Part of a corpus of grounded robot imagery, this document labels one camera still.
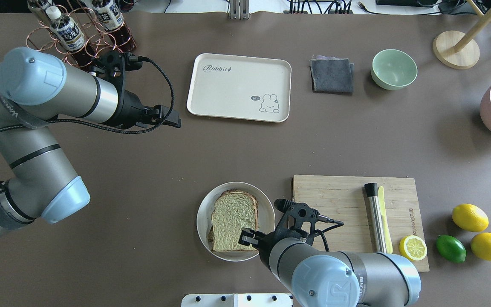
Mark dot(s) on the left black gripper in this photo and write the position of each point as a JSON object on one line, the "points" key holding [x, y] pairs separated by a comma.
{"points": [[128, 111]]}

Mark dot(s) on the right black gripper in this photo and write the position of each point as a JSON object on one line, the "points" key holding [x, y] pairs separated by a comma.
{"points": [[265, 241]]}

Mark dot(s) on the bread slice with egg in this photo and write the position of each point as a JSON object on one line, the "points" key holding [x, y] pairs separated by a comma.
{"points": [[233, 211]]}

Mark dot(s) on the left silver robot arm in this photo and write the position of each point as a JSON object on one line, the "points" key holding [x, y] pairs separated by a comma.
{"points": [[38, 89]]}

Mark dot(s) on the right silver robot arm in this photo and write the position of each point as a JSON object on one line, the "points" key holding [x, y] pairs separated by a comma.
{"points": [[330, 279]]}

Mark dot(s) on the cream rabbit tray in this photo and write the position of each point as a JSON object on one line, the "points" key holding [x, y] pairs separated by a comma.
{"points": [[240, 87]]}

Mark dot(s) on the white round plate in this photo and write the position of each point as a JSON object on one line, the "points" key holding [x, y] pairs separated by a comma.
{"points": [[266, 218]]}

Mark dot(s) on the wooden cutting board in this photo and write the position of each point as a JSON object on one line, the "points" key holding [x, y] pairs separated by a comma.
{"points": [[344, 198]]}

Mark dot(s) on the steel muddler with black tip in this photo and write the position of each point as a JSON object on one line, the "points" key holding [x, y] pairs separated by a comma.
{"points": [[376, 216]]}

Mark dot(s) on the yellow plastic knife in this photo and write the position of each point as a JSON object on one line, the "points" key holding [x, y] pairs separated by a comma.
{"points": [[385, 227]]}

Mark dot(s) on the folded grey cloth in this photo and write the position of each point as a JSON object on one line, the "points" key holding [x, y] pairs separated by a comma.
{"points": [[332, 75]]}

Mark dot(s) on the half lemon slice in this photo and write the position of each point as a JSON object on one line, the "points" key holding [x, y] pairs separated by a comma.
{"points": [[413, 248]]}

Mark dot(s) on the green lime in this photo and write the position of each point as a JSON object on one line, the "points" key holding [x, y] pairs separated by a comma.
{"points": [[451, 249]]}

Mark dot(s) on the mint green bowl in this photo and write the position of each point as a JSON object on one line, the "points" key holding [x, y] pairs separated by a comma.
{"points": [[393, 69]]}

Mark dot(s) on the whole yellow lemon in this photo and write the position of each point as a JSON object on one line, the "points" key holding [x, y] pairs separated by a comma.
{"points": [[470, 218], [481, 246]]}

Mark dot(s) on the wooden cup stand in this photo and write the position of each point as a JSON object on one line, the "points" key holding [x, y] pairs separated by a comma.
{"points": [[459, 50]]}

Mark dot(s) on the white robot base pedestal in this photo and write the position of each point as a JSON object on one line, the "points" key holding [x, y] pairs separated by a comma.
{"points": [[270, 299]]}

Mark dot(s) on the copper wire bottle rack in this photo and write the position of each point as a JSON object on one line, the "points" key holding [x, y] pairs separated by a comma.
{"points": [[98, 40]]}

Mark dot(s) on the aluminium frame post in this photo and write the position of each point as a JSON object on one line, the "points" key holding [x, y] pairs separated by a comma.
{"points": [[238, 9]]}

